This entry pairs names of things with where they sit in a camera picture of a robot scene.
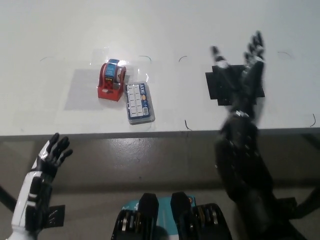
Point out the grey rectangular sheet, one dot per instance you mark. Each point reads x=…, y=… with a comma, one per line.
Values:
x=82, y=92

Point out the teal robot body panel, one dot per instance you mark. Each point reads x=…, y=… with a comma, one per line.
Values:
x=165, y=215

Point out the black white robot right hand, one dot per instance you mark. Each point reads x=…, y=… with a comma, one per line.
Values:
x=243, y=87

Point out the clear screw box blue label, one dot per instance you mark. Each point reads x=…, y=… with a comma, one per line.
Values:
x=138, y=102

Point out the red tape dispenser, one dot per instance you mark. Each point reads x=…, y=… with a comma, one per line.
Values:
x=110, y=82

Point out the black table leg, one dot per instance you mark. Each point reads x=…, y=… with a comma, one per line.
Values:
x=7, y=200

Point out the clear plastic film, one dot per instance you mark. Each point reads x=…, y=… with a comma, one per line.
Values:
x=50, y=117

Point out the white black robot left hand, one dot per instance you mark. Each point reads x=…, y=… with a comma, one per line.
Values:
x=37, y=180

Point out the black tape patch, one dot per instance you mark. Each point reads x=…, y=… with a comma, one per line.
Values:
x=215, y=82

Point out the black ribbed robot body block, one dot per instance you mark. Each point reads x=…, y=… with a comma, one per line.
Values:
x=147, y=217
x=185, y=217

